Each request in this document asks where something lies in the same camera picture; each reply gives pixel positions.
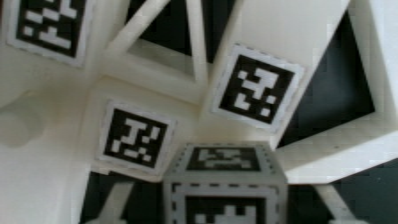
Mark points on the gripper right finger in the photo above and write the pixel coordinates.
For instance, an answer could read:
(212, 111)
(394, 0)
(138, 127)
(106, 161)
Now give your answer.
(337, 205)

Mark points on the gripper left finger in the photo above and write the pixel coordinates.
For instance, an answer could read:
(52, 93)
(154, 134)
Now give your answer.
(106, 203)

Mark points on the white chair back part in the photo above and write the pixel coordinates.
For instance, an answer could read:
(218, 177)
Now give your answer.
(70, 44)

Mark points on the white chair seat part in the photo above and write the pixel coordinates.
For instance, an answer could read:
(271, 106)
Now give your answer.
(51, 136)

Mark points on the white tagged cube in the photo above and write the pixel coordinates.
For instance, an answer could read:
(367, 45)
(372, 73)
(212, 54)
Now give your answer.
(225, 185)

